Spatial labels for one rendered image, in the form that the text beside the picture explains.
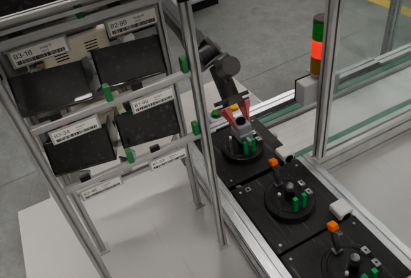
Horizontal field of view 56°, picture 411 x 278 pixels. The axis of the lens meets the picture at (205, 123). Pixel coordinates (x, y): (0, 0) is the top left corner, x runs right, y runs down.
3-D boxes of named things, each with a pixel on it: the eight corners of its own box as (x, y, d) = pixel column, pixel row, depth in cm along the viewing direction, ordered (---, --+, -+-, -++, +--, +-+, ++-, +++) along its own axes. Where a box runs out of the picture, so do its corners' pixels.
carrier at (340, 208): (231, 195, 115) (228, 166, 107) (297, 163, 122) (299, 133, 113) (278, 259, 98) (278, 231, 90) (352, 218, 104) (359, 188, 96)
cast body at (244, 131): (231, 133, 125) (229, 116, 120) (243, 128, 126) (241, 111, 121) (244, 148, 119) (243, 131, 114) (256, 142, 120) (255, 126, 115)
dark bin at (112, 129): (71, 141, 106) (62, 116, 104) (118, 128, 108) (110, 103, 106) (54, 177, 79) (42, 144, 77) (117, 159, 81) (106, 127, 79)
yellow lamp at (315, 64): (306, 69, 106) (306, 54, 102) (320, 63, 107) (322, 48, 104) (317, 78, 102) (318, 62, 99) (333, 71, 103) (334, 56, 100)
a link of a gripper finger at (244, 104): (259, 120, 117) (247, 91, 117) (238, 128, 116) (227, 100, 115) (251, 121, 124) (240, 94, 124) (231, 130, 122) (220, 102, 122)
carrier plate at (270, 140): (195, 145, 133) (194, 141, 132) (254, 119, 140) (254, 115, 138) (229, 191, 116) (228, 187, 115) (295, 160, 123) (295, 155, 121)
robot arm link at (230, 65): (210, 41, 120) (190, 59, 118) (221, 30, 109) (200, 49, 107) (234, 71, 122) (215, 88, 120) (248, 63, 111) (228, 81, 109)
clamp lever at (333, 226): (331, 248, 93) (325, 223, 91) (337, 245, 94) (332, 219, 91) (341, 256, 90) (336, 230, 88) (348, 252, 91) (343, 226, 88)
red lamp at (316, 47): (306, 53, 102) (307, 37, 99) (322, 47, 104) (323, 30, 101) (318, 61, 99) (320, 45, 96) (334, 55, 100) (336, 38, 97)
